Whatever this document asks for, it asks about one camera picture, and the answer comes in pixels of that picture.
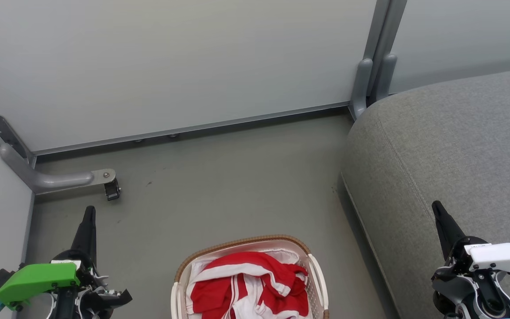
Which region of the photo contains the grey fabric sofa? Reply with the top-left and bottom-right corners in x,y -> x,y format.
340,66 -> 510,319

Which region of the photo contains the grey partition post with bracket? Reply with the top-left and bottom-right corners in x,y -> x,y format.
0,82 -> 37,165

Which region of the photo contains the white basket liner bag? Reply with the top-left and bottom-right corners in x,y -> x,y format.
185,249 -> 302,317

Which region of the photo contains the grey partition corner post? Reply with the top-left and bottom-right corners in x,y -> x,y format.
349,0 -> 408,120

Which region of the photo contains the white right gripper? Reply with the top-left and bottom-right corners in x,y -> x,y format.
431,200 -> 510,285

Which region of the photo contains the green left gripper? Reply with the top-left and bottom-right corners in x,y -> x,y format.
0,206 -> 110,319

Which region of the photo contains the white laundry basket brown rim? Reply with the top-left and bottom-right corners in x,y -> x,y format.
170,234 -> 330,319

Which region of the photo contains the grey curved partition support foot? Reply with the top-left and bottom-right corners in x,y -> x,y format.
0,143 -> 116,194

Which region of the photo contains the red and white garment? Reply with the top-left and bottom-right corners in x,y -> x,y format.
187,251 -> 309,319

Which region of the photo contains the small black caster wheel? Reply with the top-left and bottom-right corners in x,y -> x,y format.
104,179 -> 121,201

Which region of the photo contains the grey partition bottom rail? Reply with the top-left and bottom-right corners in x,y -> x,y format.
33,102 -> 351,156

